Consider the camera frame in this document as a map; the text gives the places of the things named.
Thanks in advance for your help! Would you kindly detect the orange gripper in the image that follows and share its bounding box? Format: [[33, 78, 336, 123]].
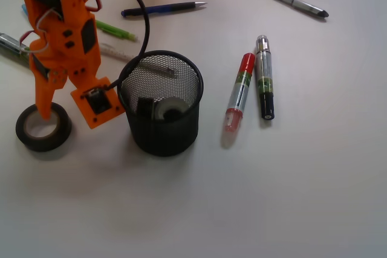
[[24, 0, 102, 120]]

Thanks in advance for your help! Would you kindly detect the large black tape roll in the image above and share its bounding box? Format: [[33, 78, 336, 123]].
[[15, 102, 72, 152]]

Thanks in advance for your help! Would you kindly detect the small black tape roll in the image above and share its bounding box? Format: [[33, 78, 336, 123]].
[[136, 97, 154, 120]]

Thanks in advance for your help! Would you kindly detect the clear tape roll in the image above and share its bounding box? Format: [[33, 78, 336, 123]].
[[154, 97, 190, 121]]

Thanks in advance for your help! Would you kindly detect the white pen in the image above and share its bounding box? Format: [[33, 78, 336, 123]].
[[99, 43, 134, 62]]

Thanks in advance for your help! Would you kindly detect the light blue pen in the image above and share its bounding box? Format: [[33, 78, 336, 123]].
[[21, 4, 28, 16]]

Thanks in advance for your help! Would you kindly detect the dark blue ballpoint pen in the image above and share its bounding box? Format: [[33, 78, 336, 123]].
[[121, 2, 207, 18]]

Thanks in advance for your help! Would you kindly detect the black mesh pen holder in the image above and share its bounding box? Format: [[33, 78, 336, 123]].
[[117, 50, 204, 156]]

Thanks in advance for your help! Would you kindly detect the blue cap marker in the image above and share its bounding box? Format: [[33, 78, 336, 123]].
[[1, 33, 29, 60]]

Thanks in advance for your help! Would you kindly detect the green mechanical pencil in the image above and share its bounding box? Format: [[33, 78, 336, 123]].
[[96, 20, 138, 42]]

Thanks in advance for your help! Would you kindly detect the red cap marker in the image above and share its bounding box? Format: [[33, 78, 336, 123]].
[[221, 53, 255, 149]]

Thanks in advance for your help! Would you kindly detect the black cap marker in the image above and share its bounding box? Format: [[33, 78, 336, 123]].
[[256, 35, 275, 121]]

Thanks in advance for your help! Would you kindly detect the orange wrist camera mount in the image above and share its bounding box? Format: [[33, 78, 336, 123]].
[[71, 77, 125, 129]]

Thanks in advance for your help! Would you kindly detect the black camera cable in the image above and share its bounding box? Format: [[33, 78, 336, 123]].
[[105, 0, 151, 90]]

